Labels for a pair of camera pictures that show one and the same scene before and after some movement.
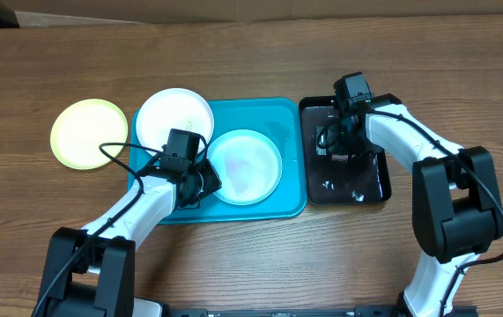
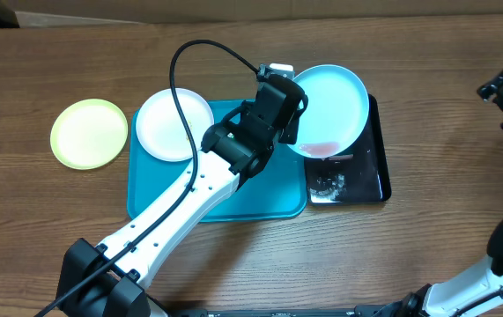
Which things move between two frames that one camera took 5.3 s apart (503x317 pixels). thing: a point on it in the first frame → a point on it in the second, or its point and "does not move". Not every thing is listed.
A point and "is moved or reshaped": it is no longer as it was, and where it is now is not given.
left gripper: (211, 181) → (289, 134)
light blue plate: (247, 165) is moved or reshaped
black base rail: (307, 312) does not move
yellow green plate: (81, 127) does not move
